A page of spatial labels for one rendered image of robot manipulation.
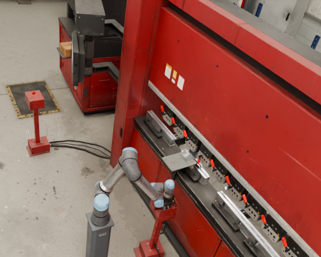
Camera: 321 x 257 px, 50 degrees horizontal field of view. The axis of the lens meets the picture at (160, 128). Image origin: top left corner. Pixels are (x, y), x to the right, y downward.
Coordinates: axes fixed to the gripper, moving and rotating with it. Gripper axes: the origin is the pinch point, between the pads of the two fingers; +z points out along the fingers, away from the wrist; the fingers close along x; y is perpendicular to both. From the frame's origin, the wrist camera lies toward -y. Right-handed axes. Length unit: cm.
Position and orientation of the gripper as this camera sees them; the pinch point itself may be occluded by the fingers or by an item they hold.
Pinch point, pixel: (163, 210)
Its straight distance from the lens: 302.6
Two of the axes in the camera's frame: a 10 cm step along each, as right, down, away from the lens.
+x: -3.6, -6.1, 7.0
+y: 9.3, -1.6, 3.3
